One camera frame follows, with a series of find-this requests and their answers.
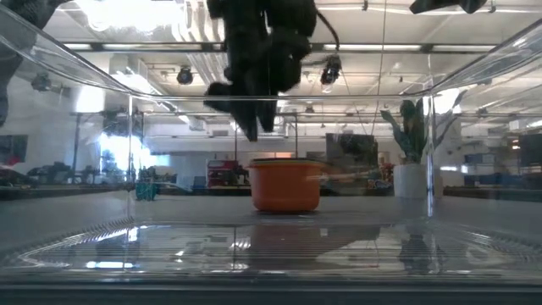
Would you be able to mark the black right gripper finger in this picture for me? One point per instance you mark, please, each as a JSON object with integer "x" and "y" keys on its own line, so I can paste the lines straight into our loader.
{"x": 249, "y": 120}
{"x": 268, "y": 114}

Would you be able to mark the orange measuring cup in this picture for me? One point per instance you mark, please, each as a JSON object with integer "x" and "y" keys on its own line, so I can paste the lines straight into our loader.
{"x": 284, "y": 188}

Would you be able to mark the teal blue measuring cup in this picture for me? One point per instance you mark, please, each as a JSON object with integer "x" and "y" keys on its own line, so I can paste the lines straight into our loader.
{"x": 146, "y": 191}

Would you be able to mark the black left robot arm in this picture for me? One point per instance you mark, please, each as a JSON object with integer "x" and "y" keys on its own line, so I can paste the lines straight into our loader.
{"x": 25, "y": 10}

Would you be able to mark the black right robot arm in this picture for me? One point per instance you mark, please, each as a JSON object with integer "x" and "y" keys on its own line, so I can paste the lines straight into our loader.
{"x": 436, "y": 5}

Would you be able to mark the clear plastic basket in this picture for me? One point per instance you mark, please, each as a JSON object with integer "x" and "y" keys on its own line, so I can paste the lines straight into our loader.
{"x": 271, "y": 254}

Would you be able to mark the red cabinet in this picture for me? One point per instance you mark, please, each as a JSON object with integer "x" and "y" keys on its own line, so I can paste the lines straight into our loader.
{"x": 222, "y": 171}

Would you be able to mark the black ceiling spotlight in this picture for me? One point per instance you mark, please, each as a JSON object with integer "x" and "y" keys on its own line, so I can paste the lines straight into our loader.
{"x": 331, "y": 70}
{"x": 185, "y": 76}

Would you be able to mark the dark board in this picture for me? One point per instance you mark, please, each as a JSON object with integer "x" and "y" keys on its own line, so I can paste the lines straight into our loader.
{"x": 351, "y": 150}

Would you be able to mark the long ceiling light fixture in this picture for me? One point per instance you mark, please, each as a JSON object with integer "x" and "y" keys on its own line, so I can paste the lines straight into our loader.
{"x": 381, "y": 47}

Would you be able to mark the potted plant white pot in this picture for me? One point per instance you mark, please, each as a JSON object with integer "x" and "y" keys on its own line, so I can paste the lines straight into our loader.
{"x": 408, "y": 182}

